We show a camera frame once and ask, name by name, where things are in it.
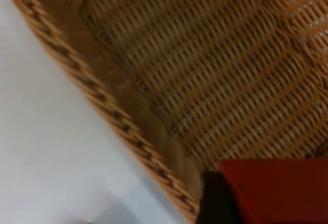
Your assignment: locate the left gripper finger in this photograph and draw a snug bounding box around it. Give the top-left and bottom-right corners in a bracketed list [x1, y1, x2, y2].
[196, 171, 244, 224]

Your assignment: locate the red cube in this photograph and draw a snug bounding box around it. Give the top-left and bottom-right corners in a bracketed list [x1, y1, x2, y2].
[216, 157, 328, 224]

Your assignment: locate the pale brown wicker basket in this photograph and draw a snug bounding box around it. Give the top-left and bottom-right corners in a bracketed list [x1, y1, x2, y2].
[7, 0, 328, 224]

